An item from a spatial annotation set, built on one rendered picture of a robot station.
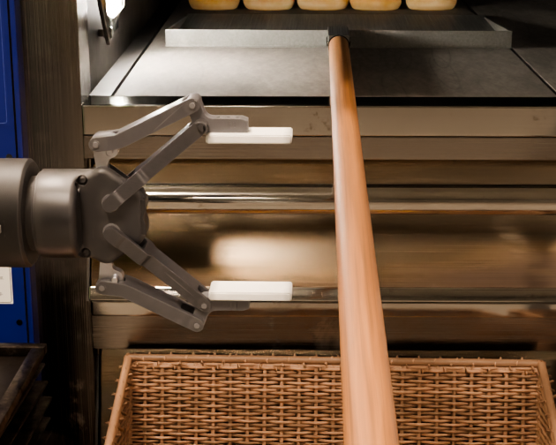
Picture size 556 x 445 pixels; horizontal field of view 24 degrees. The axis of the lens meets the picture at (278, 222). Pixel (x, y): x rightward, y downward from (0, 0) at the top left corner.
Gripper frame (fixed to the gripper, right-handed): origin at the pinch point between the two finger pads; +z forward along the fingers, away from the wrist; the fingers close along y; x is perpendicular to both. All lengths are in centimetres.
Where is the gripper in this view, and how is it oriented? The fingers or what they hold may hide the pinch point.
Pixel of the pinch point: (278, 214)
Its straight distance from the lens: 107.7
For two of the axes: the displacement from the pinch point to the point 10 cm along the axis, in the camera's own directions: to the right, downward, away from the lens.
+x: -0.3, 2.9, -9.6
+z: 10.0, 0.1, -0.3
